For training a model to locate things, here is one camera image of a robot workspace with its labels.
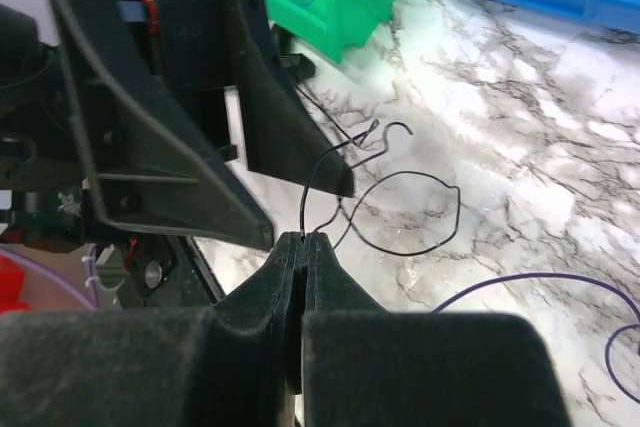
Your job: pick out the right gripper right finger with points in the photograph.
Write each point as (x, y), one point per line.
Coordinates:
(366, 366)

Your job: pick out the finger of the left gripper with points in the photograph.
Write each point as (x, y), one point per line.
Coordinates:
(151, 170)
(281, 138)

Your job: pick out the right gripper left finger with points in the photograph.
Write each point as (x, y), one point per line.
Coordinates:
(186, 354)

